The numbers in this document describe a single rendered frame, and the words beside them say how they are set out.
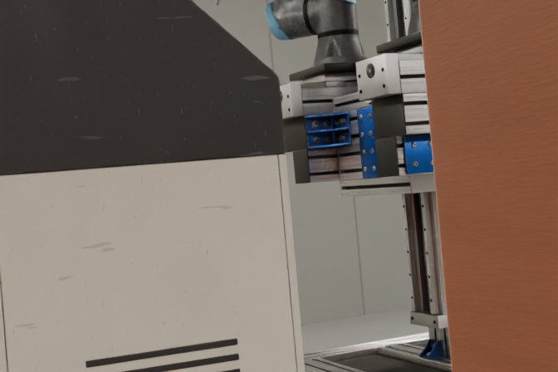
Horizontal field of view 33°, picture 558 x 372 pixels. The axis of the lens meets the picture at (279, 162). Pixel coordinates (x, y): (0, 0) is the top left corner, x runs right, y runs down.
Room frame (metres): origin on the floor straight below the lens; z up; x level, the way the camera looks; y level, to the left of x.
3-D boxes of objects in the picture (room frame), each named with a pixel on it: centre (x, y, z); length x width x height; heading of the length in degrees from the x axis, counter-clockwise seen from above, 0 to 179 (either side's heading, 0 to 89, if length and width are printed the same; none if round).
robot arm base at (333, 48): (2.63, -0.20, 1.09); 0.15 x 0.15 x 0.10
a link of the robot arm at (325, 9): (2.63, -0.19, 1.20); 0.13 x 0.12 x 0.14; 60
